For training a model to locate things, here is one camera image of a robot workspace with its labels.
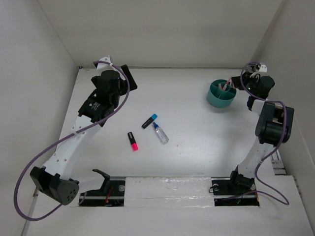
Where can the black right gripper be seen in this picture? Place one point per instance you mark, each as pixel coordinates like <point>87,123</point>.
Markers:
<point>246,77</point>

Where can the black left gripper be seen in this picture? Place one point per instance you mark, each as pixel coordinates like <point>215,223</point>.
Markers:
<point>132,84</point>

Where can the pink purple pen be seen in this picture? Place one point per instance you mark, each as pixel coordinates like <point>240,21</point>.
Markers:
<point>226,84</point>

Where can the blue highlighter black body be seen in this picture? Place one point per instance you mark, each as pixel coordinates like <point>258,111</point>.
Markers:
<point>149,121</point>

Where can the pink highlighter black body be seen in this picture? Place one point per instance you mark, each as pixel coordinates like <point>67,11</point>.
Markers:
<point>132,141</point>

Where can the clear bottle blue cap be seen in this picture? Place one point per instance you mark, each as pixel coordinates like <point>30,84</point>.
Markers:
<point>160,134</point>

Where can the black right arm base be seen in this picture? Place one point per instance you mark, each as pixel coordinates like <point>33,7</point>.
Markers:
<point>234,191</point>

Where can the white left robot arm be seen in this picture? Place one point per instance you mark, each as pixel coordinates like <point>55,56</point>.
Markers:
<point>54,178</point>

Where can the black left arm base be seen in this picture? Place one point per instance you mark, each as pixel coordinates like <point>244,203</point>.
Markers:
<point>110,194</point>

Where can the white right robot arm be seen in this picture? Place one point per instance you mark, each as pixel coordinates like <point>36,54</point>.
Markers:
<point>273,128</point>

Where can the teal round desk organizer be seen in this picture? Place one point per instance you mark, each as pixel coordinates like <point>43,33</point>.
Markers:
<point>219,98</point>

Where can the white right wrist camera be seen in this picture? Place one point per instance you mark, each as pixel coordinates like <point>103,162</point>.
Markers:
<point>258,70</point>

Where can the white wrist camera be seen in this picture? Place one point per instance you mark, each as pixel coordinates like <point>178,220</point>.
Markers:
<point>258,70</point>
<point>103,64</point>

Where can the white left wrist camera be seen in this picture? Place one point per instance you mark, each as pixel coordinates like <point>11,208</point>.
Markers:
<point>103,64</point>

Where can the aluminium side rail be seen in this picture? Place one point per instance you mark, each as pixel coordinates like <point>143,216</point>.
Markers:
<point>277,164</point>

